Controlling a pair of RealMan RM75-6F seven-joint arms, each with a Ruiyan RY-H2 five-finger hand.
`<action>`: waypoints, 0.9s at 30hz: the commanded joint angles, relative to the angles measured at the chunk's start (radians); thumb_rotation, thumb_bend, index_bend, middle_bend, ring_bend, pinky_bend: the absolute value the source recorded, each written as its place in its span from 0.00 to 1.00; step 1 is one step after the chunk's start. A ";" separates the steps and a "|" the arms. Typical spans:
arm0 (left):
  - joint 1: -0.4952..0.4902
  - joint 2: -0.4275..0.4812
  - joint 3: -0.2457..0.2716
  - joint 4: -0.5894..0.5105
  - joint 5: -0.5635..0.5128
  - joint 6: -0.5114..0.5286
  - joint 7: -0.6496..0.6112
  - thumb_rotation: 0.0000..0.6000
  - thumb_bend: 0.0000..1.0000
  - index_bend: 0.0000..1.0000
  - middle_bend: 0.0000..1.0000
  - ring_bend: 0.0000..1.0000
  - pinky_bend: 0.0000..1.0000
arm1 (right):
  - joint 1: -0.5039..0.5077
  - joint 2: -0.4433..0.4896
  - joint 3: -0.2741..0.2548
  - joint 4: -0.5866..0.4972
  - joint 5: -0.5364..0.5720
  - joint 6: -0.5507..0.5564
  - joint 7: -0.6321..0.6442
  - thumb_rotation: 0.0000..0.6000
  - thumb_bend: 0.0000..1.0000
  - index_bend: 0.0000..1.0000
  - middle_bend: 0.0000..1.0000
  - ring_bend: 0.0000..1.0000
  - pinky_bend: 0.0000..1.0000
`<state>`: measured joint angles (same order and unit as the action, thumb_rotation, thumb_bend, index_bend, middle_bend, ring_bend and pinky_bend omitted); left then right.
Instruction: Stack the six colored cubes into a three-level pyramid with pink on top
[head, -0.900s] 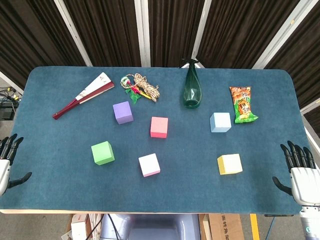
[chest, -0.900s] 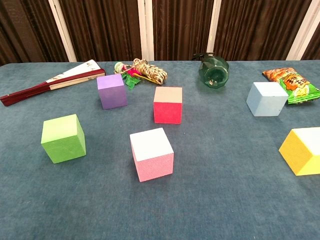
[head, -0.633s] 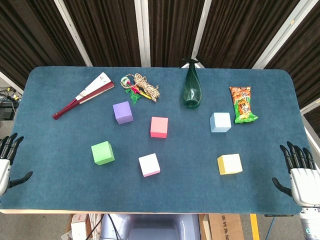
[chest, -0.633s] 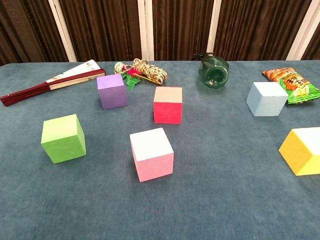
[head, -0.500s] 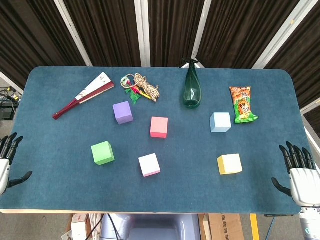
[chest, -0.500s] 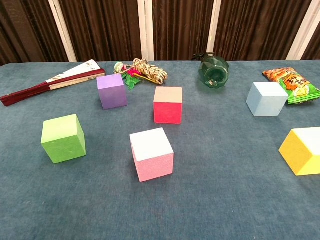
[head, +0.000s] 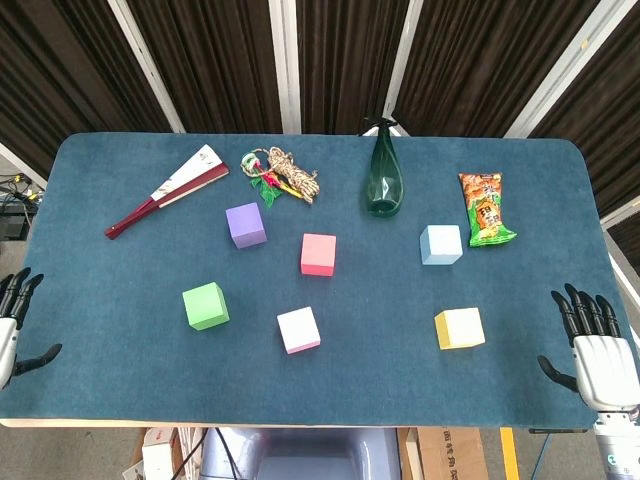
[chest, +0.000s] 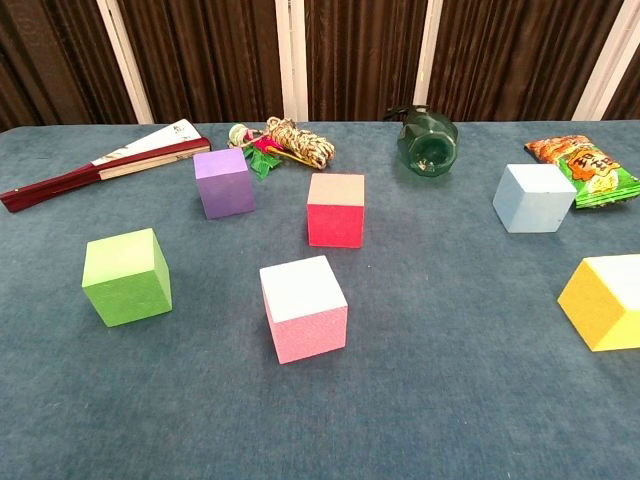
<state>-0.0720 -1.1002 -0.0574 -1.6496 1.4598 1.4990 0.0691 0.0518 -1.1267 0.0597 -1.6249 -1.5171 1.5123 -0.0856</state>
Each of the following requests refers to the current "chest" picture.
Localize purple foam cube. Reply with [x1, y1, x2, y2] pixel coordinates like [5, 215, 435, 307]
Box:
[192, 147, 257, 221]

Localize light blue foam cube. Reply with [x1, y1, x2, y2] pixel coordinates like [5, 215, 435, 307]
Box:
[492, 163, 578, 235]

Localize yellow foam cube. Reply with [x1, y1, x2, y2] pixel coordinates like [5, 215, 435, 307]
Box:
[556, 253, 640, 353]

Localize red foam cube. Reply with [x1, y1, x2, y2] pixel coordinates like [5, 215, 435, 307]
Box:
[305, 172, 367, 250]

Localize pale pink foam cube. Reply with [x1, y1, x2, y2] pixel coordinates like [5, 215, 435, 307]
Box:
[258, 254, 349, 366]

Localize colourful tassel ornament green leaves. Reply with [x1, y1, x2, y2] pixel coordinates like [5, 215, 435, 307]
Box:
[227, 123, 301, 182]

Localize dark green glass bottle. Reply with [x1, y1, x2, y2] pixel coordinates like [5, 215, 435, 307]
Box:
[383, 103, 459, 177]

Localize blue felt table mat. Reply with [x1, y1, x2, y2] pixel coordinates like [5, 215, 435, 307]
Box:
[0, 119, 640, 480]

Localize folding fan dark red ribs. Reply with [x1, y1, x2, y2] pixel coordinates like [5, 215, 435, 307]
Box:
[0, 118, 213, 214]

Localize green foam cube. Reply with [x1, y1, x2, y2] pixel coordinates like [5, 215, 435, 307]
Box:
[81, 227, 173, 329]

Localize dark brown pleated curtain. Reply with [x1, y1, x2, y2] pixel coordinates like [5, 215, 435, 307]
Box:
[0, 0, 640, 132]

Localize orange green snack bag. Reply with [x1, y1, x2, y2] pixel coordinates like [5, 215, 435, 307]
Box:
[523, 134, 640, 210]

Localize braided beige rope bundle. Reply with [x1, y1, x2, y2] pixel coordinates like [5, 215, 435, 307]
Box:
[264, 116, 337, 170]

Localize white metal frame post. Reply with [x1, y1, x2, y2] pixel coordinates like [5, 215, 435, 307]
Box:
[571, 0, 640, 122]
[412, 0, 444, 109]
[274, 0, 309, 122]
[95, 0, 155, 125]

